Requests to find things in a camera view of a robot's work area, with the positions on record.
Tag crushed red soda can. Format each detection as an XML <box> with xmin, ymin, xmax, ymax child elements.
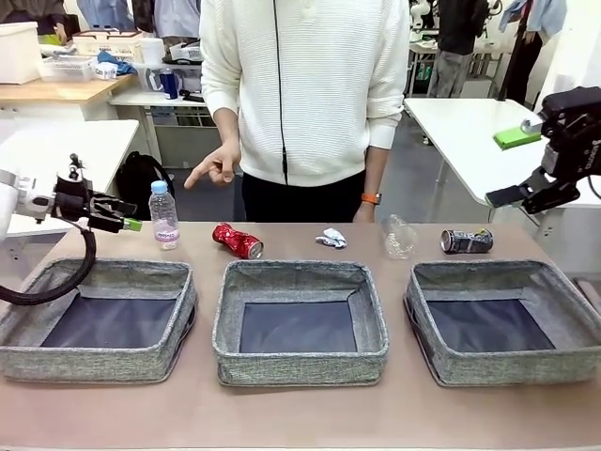
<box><xmin>211</xmin><ymin>222</ymin><xmax>265</xmax><ymax>260</ymax></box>

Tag grey fabric basket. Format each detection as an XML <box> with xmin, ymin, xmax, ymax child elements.
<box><xmin>403</xmin><ymin>259</ymin><xmax>601</xmax><ymax>387</ymax></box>
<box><xmin>211</xmin><ymin>259</ymin><xmax>390</xmax><ymax>387</ymax></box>
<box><xmin>0</xmin><ymin>257</ymin><xmax>198</xmax><ymax>384</ymax></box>

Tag hanging pale blue shirt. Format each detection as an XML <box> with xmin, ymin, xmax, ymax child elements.
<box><xmin>153</xmin><ymin>0</ymin><xmax>203</xmax><ymax>39</ymax></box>

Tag white knit sweater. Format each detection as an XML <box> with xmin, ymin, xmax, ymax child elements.
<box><xmin>199</xmin><ymin>0</ymin><xmax>410</xmax><ymax>188</ymax></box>

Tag black backpack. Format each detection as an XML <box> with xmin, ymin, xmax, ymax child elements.
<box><xmin>115</xmin><ymin>150</ymin><xmax>177</xmax><ymax>222</ymax></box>

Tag background person with blue cloth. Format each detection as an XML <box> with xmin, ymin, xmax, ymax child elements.
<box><xmin>497</xmin><ymin>0</ymin><xmax>567</xmax><ymax>105</ymax></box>

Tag cream slatted crate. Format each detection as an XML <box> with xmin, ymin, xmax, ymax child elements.
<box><xmin>72</xmin><ymin>29</ymin><xmax>145</xmax><ymax>62</ymax></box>

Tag white storage box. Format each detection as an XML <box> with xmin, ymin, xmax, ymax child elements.
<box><xmin>0</xmin><ymin>21</ymin><xmax>41</xmax><ymax>86</ymax></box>

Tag clear pink-label water bottle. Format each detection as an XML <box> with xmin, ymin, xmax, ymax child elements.
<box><xmin>148</xmin><ymin>180</ymin><xmax>180</xmax><ymax>250</ymax></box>

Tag clear plastic basket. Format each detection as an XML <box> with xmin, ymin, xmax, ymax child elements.
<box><xmin>39</xmin><ymin>54</ymin><xmax>95</xmax><ymax>84</ymax></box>

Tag clear plastic cup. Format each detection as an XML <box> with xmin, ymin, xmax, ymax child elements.
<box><xmin>379</xmin><ymin>213</ymin><xmax>419</xmax><ymax>260</ymax></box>

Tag person's right hand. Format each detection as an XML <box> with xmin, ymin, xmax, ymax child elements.
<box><xmin>183</xmin><ymin>140</ymin><xmax>241</xmax><ymax>190</ymax></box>

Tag thin black cord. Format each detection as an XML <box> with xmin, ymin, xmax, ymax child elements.
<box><xmin>273</xmin><ymin>0</ymin><xmax>289</xmax><ymax>187</ymax></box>

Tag crushed dark drink can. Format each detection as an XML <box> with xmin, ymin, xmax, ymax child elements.
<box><xmin>439</xmin><ymin>227</ymin><xmax>494</xmax><ymax>256</ymax></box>

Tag white paper roll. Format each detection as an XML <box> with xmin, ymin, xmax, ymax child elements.
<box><xmin>140</xmin><ymin>37</ymin><xmax>165</xmax><ymax>66</ymax></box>

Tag white table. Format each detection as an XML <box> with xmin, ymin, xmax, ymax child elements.
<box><xmin>110</xmin><ymin>88</ymin><xmax>222</xmax><ymax>168</ymax></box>
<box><xmin>403</xmin><ymin>97</ymin><xmax>601</xmax><ymax>236</ymax></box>
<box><xmin>0</xmin><ymin>119</ymin><xmax>142</xmax><ymax>239</ymax></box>

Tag background person in dark top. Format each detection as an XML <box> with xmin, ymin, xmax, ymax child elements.
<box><xmin>0</xmin><ymin>0</ymin><xmax>81</xmax><ymax>43</ymax></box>

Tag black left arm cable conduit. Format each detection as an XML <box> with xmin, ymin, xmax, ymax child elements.
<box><xmin>0</xmin><ymin>218</ymin><xmax>99</xmax><ymax>306</ymax></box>

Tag clear storage bin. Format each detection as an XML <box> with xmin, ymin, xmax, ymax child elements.
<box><xmin>133</xmin><ymin>63</ymin><xmax>206</xmax><ymax>93</ymax></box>

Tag wooden table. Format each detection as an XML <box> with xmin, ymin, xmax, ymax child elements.
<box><xmin>0</xmin><ymin>72</ymin><xmax>137</xmax><ymax>121</ymax></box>

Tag blue bottle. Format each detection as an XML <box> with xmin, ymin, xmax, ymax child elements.
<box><xmin>159</xmin><ymin>68</ymin><xmax>179</xmax><ymax>101</ymax></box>

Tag person's right forearm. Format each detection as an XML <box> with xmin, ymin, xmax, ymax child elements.
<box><xmin>211</xmin><ymin>106</ymin><xmax>241</xmax><ymax>149</ymax></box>

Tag crumpled white paper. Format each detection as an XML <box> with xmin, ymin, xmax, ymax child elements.
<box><xmin>315</xmin><ymin>227</ymin><xmax>348</xmax><ymax>249</ymax></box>

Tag blue cloth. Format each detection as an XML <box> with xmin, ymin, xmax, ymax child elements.
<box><xmin>96</xmin><ymin>50</ymin><xmax>137</xmax><ymax>76</ymax></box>

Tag white headset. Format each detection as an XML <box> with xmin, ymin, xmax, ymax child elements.
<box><xmin>166</xmin><ymin>41</ymin><xmax>204</xmax><ymax>65</ymax></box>

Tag background person in black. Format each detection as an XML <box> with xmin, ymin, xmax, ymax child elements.
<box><xmin>429</xmin><ymin>0</ymin><xmax>489</xmax><ymax>99</ymax></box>

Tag person's left forearm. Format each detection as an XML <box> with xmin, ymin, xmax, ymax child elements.
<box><xmin>362</xmin><ymin>144</ymin><xmax>385</xmax><ymax>196</ymax></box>

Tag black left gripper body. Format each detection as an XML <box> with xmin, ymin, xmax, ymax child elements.
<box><xmin>50</xmin><ymin>176</ymin><xmax>94</xmax><ymax>222</ymax></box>

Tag black trousers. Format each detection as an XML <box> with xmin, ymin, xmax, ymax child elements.
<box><xmin>241</xmin><ymin>168</ymin><xmax>367</xmax><ymax>224</ymax></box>

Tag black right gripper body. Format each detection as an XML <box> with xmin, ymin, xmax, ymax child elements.
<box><xmin>538</xmin><ymin>86</ymin><xmax>601</xmax><ymax>182</ymax></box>

